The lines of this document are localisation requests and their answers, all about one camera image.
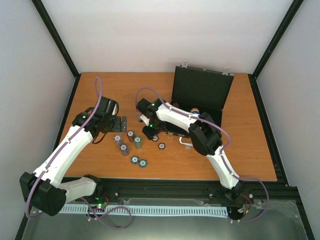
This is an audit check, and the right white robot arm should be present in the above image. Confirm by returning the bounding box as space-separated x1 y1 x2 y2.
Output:
136 98 243 191

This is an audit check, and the purple chip stack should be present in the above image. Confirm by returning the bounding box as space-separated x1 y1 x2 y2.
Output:
113 134 123 147
119 144 130 157

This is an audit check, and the blue short stack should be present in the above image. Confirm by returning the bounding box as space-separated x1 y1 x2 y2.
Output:
130 156 140 165
139 159 148 168

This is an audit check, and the light blue cable duct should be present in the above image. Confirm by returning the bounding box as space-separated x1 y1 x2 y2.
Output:
62 203 229 218

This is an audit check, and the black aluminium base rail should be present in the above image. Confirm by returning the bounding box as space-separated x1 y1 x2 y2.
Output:
100 178 302 207

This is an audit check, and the brown tall chip stack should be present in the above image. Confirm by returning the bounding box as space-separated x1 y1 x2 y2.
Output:
127 130 136 143

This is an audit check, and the left black frame post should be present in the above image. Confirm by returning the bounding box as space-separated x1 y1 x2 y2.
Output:
31 0 81 78

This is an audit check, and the blue short stack right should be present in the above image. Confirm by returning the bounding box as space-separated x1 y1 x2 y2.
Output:
139 159 148 168

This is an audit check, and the black frame post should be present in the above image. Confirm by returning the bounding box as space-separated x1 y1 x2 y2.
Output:
31 0 81 78
251 0 305 78

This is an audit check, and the purple chip stack upper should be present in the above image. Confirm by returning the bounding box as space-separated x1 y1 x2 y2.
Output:
113 134 123 147

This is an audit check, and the black poker set case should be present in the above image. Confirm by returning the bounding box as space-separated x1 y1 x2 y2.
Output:
170 65 234 127

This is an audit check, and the purple chip stack lower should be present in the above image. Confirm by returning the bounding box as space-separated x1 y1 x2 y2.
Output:
119 144 130 157

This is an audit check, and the green tall chip stack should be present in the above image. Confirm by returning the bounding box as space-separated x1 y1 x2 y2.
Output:
133 136 142 149

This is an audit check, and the right black frame post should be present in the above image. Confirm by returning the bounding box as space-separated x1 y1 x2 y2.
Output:
251 0 305 78

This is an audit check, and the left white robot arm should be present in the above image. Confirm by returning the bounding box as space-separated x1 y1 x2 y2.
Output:
19 112 122 216

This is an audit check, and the blue short stack left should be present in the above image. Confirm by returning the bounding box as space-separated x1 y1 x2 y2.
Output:
130 156 140 165

